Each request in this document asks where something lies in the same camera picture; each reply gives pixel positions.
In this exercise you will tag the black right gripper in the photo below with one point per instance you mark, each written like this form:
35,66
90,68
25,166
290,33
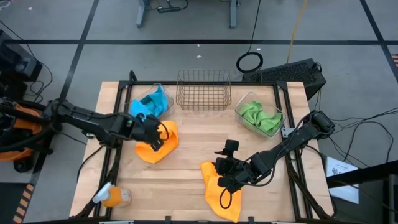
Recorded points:
231,171

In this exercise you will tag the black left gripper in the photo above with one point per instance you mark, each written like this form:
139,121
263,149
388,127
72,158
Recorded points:
149,132

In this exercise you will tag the orange microfiber towel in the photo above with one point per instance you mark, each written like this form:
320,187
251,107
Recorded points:
149,155
211,193

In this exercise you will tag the blue microfiber towel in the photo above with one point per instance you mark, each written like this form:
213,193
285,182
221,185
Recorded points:
158,99
136,109

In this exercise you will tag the green microfiber towel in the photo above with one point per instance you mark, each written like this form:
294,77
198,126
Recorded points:
250,110
270,123

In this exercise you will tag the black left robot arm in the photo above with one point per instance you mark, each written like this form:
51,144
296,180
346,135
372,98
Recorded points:
84,119

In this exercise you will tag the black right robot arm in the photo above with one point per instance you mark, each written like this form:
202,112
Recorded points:
292,141

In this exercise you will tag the clear plastic container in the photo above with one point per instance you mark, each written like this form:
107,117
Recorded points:
248,97
132,95

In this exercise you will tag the orange spray bottle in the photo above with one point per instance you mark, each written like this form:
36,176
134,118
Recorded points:
116,197

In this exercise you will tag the white paper sheet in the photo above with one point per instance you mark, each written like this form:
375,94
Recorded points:
337,166

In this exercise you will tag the black computer tower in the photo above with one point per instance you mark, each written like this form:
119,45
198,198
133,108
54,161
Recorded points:
286,74

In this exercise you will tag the grey desk leg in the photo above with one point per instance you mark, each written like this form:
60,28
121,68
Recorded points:
141,15
233,15

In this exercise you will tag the black power strip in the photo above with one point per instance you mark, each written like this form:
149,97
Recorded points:
169,9

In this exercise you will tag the orange rounded device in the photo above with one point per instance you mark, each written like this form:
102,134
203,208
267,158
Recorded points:
25,124

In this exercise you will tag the black metal beam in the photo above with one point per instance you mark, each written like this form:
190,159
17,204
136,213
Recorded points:
367,174

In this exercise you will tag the orange black hazard tape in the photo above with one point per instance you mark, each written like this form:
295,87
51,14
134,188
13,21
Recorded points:
25,199

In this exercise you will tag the black floor equipment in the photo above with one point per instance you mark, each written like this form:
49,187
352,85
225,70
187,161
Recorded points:
15,62

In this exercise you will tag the black table frame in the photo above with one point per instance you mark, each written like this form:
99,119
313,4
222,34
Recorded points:
122,84

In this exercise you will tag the small metal bracket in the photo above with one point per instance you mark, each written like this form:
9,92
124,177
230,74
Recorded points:
287,132

